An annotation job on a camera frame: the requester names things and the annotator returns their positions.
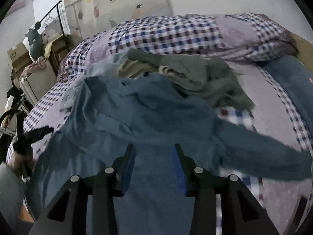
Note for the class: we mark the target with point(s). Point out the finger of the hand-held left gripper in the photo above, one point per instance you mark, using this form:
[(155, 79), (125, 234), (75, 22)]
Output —
[(40, 132)]

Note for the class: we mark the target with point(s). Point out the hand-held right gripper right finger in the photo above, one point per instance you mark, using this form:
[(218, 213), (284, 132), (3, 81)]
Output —
[(178, 173)]

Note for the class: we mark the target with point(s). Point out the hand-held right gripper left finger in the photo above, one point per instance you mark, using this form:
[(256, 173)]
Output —
[(129, 171)]

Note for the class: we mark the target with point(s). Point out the blue long-sleeved shirt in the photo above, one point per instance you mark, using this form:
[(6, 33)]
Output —
[(151, 127)]

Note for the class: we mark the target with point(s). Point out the black clothes rack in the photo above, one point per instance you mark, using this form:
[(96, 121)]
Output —
[(60, 17)]

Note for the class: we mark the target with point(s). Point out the white cabinet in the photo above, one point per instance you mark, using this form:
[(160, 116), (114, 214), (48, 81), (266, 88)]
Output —
[(39, 85)]

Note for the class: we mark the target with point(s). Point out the pink cloth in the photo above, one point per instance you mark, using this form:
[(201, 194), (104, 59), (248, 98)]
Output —
[(36, 66)]

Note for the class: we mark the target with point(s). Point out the cardboard box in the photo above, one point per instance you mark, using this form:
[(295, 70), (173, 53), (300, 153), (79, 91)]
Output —
[(17, 55)]

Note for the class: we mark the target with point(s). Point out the wooden cabinet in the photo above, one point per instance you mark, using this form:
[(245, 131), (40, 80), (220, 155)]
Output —
[(60, 53)]

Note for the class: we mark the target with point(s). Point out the yellow cloth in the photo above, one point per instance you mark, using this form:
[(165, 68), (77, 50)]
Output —
[(51, 45)]

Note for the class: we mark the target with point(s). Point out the light grey-blue elastic shorts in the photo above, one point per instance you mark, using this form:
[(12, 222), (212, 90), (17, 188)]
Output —
[(102, 64)]

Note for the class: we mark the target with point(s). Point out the green plush toy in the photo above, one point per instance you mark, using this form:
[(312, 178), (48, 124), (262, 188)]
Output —
[(34, 39)]

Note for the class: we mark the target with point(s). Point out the dark green t-shirt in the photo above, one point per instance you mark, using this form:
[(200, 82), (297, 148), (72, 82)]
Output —
[(203, 83)]

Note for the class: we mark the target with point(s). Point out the white soft toy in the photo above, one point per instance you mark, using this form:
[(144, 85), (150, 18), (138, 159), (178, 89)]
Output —
[(50, 33)]

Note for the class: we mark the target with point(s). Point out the beige cloth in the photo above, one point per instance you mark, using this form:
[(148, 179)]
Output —
[(133, 69)]

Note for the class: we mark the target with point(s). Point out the checkered bed sheet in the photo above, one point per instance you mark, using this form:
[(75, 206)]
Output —
[(271, 98)]

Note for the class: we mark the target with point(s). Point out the checkered quilt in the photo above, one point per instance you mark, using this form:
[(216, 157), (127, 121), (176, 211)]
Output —
[(171, 34)]

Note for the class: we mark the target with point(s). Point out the blue plush blanket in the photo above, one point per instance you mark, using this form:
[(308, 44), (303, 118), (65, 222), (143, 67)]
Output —
[(293, 83)]

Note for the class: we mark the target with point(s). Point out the pineapple print curtain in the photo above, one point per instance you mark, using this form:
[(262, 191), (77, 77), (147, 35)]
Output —
[(110, 0)]

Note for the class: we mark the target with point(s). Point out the wooden bed frame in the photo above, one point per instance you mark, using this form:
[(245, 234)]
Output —
[(304, 46)]

